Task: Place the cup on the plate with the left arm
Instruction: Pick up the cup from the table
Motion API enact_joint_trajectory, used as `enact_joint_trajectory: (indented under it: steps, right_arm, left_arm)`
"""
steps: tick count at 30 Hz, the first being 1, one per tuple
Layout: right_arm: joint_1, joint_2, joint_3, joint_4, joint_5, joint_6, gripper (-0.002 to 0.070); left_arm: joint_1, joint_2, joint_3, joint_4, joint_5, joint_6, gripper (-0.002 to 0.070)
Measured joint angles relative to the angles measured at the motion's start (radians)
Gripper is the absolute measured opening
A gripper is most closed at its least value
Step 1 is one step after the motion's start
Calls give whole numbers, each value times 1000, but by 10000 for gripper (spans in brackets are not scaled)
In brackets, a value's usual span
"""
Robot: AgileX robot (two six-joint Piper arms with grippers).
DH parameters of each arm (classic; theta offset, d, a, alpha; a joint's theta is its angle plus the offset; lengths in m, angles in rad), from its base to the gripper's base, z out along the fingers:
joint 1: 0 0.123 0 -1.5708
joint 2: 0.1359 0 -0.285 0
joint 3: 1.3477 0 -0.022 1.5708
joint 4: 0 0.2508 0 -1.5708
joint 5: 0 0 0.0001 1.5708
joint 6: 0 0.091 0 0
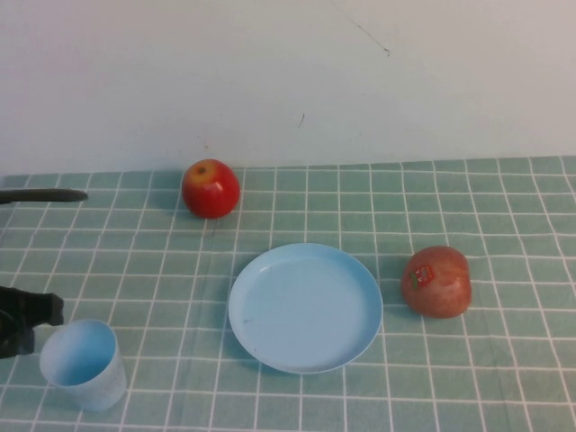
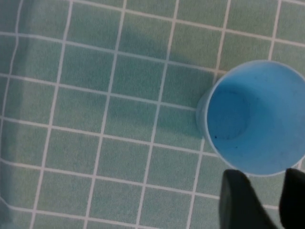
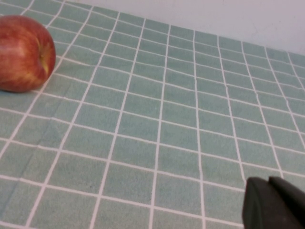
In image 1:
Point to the light blue round plate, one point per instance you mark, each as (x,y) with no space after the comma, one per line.
(310,315)

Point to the dull red apple with sticker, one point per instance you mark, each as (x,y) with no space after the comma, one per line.
(443,292)

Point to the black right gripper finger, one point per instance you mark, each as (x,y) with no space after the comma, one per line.
(27,310)

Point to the green white checked tablecloth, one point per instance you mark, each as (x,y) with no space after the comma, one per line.
(135,270)

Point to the shiny red yellow apple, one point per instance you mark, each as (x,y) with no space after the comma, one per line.
(211,195)

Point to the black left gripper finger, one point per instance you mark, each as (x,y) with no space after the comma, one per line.
(40,195)

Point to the light blue plastic cup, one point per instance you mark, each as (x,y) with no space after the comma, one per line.
(85,364)

